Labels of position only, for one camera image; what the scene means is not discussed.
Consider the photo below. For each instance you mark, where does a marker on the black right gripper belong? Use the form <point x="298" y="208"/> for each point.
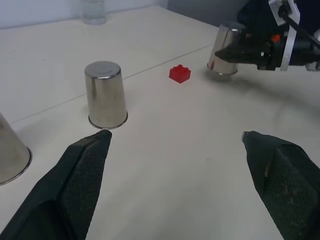
<point x="271" y="56"/>

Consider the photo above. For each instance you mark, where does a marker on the shiny steel cup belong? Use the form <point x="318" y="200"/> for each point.
<point x="106" y="97"/>
<point x="222" y="37"/>
<point x="10" y="155"/>

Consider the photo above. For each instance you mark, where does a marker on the clear drinking glass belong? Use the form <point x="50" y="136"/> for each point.
<point x="93" y="12"/>

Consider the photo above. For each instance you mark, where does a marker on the small red toy brick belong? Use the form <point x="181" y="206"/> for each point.
<point x="180" y="73"/>

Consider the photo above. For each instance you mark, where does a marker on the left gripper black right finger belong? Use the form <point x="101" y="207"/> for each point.
<point x="290" y="180"/>

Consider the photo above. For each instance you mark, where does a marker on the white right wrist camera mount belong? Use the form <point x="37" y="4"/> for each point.
<point x="290" y="42"/>

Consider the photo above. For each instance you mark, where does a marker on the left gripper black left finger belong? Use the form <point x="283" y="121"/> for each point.
<point x="62" y="190"/>

